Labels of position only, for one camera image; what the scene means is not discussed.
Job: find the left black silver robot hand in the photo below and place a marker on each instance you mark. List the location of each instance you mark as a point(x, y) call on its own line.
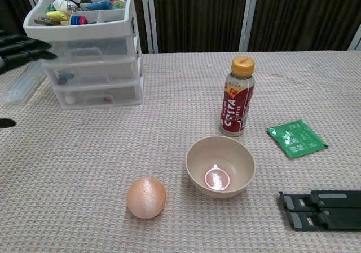
point(22, 50)

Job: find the clear drawer with white ball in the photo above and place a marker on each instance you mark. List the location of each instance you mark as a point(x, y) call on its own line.
point(93, 95)

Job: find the white drawer organizer with trinkets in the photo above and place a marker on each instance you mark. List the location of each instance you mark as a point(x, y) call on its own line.
point(84, 30)

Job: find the clear drawer with blue clips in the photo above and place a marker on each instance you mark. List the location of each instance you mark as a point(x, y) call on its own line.
point(107, 72)

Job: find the clear plastic tube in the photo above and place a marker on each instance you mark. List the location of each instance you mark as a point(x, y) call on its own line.
point(22, 84)

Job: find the dark blue binder clips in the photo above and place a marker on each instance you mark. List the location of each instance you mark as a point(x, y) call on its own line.
point(65, 77)

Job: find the blue and red rings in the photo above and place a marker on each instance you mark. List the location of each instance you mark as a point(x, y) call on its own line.
point(79, 19)

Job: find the small white ball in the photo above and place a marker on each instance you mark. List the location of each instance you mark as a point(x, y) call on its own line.
point(70, 99)

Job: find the blue toy packet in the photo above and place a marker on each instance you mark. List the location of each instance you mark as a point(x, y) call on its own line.
point(98, 5)

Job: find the pink binder clip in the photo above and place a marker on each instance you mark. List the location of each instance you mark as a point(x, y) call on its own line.
point(108, 98)

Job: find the beige woven tablecloth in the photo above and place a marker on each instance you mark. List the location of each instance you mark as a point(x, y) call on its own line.
point(180, 95)

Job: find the peach coloured ball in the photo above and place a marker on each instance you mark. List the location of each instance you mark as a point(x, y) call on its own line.
point(146, 198)

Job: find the Costa coffee bottle yellow cap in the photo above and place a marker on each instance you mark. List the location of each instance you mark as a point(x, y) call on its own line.
point(235, 106)

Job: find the beige bowl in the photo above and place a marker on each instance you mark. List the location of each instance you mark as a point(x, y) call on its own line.
point(220, 163)

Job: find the green tea packet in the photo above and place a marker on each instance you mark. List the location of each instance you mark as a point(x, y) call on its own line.
point(297, 139)

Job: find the black folding stand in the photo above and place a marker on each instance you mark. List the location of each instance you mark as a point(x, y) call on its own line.
point(338, 213)

